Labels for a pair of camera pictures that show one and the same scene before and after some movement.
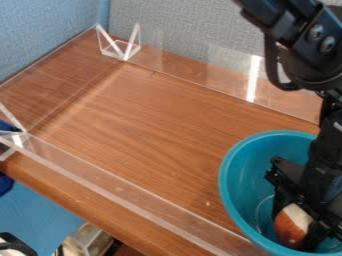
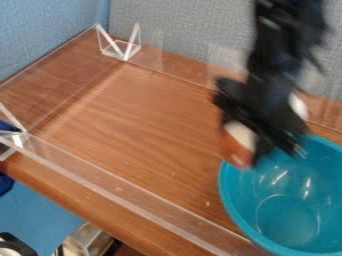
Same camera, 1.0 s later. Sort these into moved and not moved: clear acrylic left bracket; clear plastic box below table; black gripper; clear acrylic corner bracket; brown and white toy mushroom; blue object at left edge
Moved: black gripper; brown and white toy mushroom
Not moved: clear acrylic left bracket; blue object at left edge; clear acrylic corner bracket; clear plastic box below table
